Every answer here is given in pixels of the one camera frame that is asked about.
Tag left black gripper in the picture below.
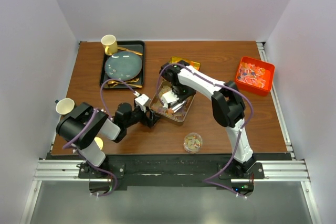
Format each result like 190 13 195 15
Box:
124 105 160 129

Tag silver tin of popsicle candies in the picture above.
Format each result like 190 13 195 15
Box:
149 81 195 125

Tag metal candy scoop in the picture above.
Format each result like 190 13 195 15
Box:
169 100 187 114

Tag gold tin of gummy candies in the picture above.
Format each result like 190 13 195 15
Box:
169 57 201 70

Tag clear plastic jar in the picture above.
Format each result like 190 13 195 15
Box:
183 132 203 154

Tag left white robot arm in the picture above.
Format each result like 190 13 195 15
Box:
56 103 160 178

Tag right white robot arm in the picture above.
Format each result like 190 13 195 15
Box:
158 61 256 178

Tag gold fork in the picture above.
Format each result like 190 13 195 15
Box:
103 82 143 88

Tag gold spoon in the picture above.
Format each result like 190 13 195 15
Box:
107 77 140 85

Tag blue-grey plate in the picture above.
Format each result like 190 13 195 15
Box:
104 51 143 81

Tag black serving tray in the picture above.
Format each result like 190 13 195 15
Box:
99 40 145 89

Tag orange box of lollipops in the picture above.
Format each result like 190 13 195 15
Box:
235 56 275 97

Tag dark green paper cup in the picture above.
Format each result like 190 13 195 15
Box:
55 98 77 116

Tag yellow mug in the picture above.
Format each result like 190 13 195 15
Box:
101 35 118 56

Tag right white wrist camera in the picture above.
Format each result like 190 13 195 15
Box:
161 90 179 109

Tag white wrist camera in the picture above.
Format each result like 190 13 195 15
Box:
161 90 179 109
134 94 151 113

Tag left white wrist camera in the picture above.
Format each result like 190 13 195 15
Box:
134 94 151 113

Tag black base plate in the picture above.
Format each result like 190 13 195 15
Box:
77 154 265 190

